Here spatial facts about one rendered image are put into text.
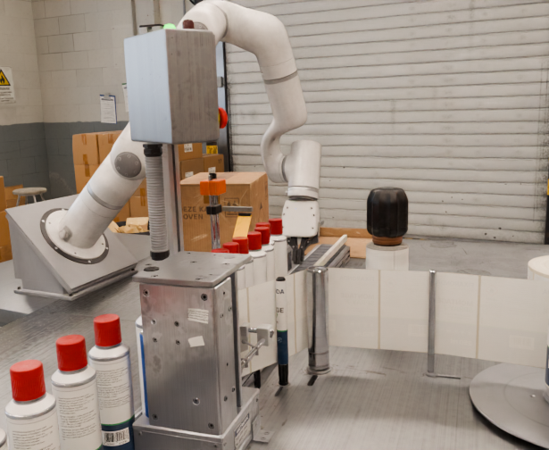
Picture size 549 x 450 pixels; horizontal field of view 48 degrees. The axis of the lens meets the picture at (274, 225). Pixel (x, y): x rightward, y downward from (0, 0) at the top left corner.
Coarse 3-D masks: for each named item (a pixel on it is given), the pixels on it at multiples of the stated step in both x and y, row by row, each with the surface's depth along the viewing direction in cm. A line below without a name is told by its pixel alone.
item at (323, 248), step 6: (324, 246) 202; (330, 246) 202; (342, 246) 201; (312, 252) 195; (318, 252) 195; (324, 252) 194; (306, 258) 187; (312, 258) 187; (318, 258) 187; (330, 258) 186; (306, 264) 180; (312, 264) 180; (294, 270) 175; (300, 270) 175; (138, 414) 95
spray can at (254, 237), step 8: (248, 232) 128; (256, 232) 128; (248, 240) 127; (256, 240) 126; (256, 248) 127; (256, 256) 126; (264, 256) 127; (256, 264) 126; (264, 264) 128; (256, 272) 127; (264, 272) 128; (256, 280) 127; (264, 280) 128
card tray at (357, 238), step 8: (320, 232) 239; (328, 232) 238; (336, 232) 237; (344, 232) 236; (352, 232) 235; (360, 232) 234; (368, 232) 233; (320, 240) 232; (328, 240) 231; (336, 240) 231; (352, 240) 230; (360, 240) 230; (368, 240) 229; (312, 248) 219; (352, 248) 217; (360, 248) 217; (352, 256) 206; (360, 256) 206
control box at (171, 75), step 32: (160, 32) 101; (192, 32) 102; (128, 64) 112; (160, 64) 102; (192, 64) 103; (128, 96) 114; (160, 96) 104; (192, 96) 104; (160, 128) 106; (192, 128) 105
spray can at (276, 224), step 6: (270, 222) 141; (276, 222) 140; (270, 228) 141; (276, 228) 141; (282, 228) 142; (270, 234) 141; (276, 234) 141; (282, 234) 143; (276, 240) 140; (282, 240) 141; (276, 246) 141; (282, 246) 141; (276, 252) 141; (282, 252) 141; (276, 258) 141; (282, 258) 142; (276, 264) 141; (282, 264) 142; (276, 270) 142; (282, 270) 142; (276, 276) 142; (282, 276) 142
